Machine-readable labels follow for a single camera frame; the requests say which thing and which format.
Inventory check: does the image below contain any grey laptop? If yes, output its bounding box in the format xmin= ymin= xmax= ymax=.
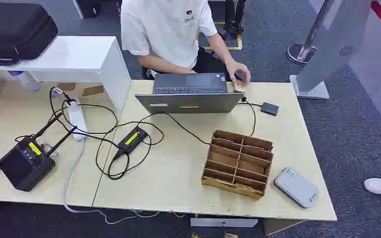
xmin=135 ymin=72 xmax=245 ymax=115

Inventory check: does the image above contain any black power adapter brick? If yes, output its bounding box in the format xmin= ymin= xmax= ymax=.
xmin=113 ymin=126 xmax=149 ymax=161

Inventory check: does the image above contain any wooden card box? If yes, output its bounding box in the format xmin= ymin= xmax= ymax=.
xmin=201 ymin=129 xmax=274 ymax=200

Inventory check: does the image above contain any small black hard drive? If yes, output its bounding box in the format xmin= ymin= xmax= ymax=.
xmin=260 ymin=102 xmax=280 ymax=117

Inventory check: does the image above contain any person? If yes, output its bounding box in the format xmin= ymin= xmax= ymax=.
xmin=120 ymin=0 xmax=252 ymax=88

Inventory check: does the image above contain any black tripod stand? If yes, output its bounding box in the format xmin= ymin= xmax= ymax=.
xmin=217 ymin=0 xmax=247 ymax=41

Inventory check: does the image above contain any white power strip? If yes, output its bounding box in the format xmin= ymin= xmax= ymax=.
xmin=66 ymin=100 xmax=89 ymax=142

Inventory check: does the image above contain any white side table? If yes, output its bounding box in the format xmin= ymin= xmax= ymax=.
xmin=0 ymin=36 xmax=132 ymax=114

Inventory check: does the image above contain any grey kiosk stand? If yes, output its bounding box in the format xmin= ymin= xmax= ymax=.
xmin=289 ymin=0 xmax=374 ymax=100

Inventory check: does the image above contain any plastic water bottle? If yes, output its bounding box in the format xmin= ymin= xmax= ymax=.
xmin=7 ymin=70 xmax=41 ymax=93

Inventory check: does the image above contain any black router with antennas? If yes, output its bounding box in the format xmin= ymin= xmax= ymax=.
xmin=0 ymin=113 xmax=77 ymax=192

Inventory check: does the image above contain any black carrying case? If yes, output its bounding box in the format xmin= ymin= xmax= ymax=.
xmin=0 ymin=2 xmax=59 ymax=66

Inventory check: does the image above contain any black laptop power cable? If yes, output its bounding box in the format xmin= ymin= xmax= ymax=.
xmin=48 ymin=86 xmax=211 ymax=180

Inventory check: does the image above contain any black hard drive cable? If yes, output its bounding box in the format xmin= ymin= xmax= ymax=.
xmin=237 ymin=96 xmax=263 ymax=137

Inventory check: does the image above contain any white power strip cord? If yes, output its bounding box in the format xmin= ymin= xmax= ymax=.
xmin=62 ymin=139 xmax=186 ymax=226

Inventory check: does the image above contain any chrome stanchion post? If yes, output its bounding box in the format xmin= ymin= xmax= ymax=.
xmin=286 ymin=0 xmax=333 ymax=65

